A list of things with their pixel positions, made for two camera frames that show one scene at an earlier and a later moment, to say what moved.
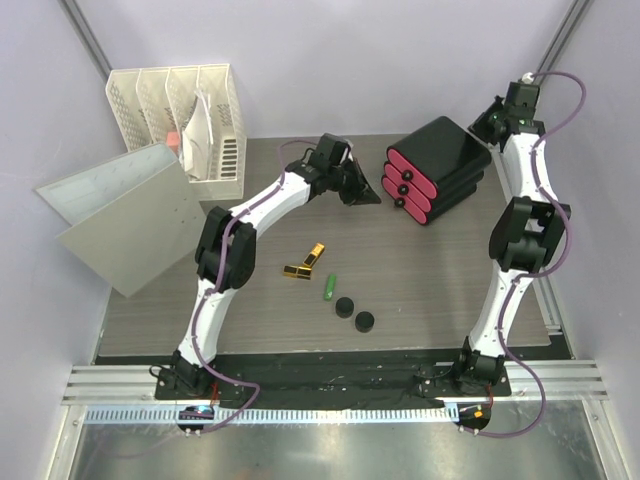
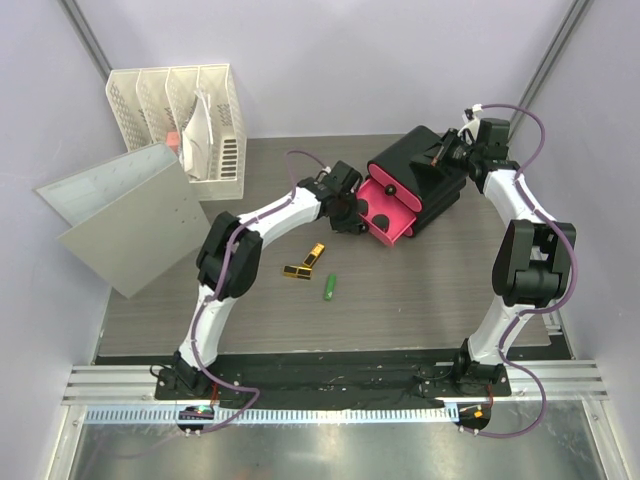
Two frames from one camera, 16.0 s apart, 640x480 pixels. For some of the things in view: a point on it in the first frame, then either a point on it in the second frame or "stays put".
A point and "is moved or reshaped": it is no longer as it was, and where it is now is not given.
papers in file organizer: (198, 138) stays put
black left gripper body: (346, 181) -> (347, 218)
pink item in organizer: (174, 140) stays put
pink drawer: (409, 187) -> (381, 202)
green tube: (330, 287) stays put
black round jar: (364, 321) -> (381, 221)
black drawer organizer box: (448, 156) is moved or reshaped
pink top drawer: (411, 172) -> (408, 196)
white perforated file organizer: (149, 103) stays put
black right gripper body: (484, 124) -> (453, 153)
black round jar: (344, 307) -> (362, 207)
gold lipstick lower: (297, 272) stays put
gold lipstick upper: (314, 255) stays put
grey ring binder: (127, 215) stays put
